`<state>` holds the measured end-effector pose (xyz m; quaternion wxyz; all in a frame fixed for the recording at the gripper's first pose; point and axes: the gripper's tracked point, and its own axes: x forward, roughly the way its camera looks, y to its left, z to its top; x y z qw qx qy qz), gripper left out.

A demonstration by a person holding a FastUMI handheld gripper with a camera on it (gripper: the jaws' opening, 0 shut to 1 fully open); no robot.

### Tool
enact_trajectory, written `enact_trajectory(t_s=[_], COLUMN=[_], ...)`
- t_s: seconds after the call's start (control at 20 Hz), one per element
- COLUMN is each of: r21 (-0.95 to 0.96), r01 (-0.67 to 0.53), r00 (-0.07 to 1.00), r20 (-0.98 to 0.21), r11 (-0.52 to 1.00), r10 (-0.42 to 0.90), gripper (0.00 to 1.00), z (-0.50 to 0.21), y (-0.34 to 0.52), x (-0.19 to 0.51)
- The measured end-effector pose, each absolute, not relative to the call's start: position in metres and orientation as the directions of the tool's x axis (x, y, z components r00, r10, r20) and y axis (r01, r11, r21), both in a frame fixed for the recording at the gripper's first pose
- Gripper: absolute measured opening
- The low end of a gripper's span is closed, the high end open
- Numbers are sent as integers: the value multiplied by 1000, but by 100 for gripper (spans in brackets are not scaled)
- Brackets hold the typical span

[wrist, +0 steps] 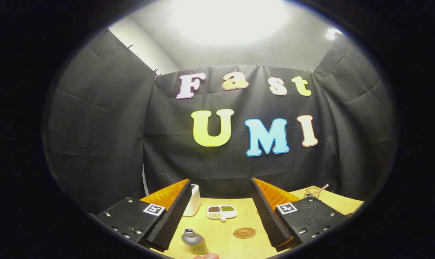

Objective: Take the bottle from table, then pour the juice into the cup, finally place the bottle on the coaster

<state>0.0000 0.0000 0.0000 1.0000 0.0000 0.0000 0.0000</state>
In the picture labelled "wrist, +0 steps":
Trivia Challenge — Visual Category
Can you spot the white toaster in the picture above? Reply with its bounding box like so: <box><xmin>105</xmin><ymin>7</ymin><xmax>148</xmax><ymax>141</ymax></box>
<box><xmin>183</xmin><ymin>184</ymin><xmax>201</xmax><ymax>217</ymax></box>

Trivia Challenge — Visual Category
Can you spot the white divided dish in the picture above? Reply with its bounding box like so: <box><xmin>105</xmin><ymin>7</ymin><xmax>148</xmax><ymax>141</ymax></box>
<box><xmin>206</xmin><ymin>204</ymin><xmax>238</xmax><ymax>221</ymax></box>

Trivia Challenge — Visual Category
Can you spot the silver green juice bottle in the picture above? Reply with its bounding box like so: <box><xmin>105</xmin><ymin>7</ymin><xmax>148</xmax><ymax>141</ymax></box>
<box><xmin>181</xmin><ymin>228</ymin><xmax>209</xmax><ymax>255</ymax></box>

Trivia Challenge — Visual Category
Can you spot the round cork coaster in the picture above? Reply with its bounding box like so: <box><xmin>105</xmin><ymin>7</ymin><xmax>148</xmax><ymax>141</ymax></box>
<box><xmin>233</xmin><ymin>227</ymin><xmax>257</xmax><ymax>239</ymax></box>

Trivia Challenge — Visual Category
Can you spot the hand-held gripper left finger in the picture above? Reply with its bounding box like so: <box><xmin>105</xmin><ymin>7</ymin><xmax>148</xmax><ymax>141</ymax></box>
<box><xmin>94</xmin><ymin>179</ymin><xmax>193</xmax><ymax>252</ymax></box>

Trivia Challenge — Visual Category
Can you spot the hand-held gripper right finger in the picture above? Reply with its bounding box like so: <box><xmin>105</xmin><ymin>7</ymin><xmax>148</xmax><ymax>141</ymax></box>
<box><xmin>249</xmin><ymin>177</ymin><xmax>349</xmax><ymax>252</ymax></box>

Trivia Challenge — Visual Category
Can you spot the bright ceiling light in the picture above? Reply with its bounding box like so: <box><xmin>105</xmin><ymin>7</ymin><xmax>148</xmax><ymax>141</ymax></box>
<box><xmin>169</xmin><ymin>0</ymin><xmax>292</xmax><ymax>45</ymax></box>

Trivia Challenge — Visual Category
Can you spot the wooden table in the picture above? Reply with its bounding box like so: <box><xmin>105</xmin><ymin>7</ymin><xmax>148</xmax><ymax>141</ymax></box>
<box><xmin>151</xmin><ymin>185</ymin><xmax>364</xmax><ymax>259</ymax></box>

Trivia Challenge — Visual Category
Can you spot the black backdrop cloth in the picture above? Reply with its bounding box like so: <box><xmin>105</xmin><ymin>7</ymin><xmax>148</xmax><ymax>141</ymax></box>
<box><xmin>43</xmin><ymin>29</ymin><xmax>398</xmax><ymax>216</ymax></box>

